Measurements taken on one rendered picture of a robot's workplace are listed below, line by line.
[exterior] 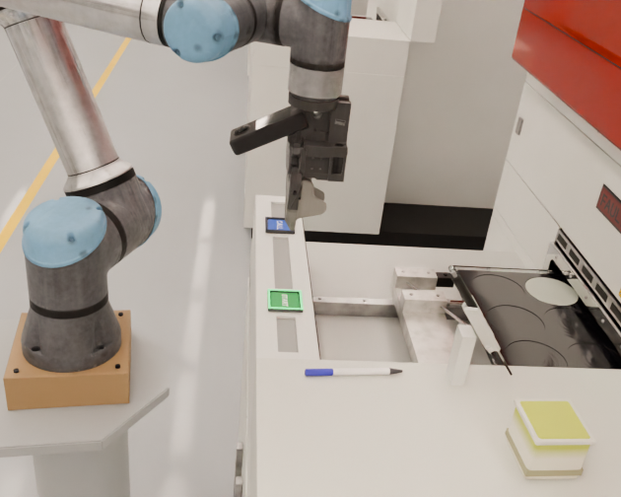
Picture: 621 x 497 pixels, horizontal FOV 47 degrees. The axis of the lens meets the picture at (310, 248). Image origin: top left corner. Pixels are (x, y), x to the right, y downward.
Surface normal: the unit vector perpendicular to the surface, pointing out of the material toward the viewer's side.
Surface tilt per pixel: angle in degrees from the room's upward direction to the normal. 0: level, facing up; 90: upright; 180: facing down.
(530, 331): 0
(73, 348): 71
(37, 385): 90
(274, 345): 0
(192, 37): 88
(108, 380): 90
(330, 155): 90
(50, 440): 0
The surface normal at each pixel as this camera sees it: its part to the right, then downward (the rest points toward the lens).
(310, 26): -0.31, 0.44
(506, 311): 0.10, -0.87
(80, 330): 0.49, 0.15
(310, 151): 0.07, 0.50
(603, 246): -0.99, -0.05
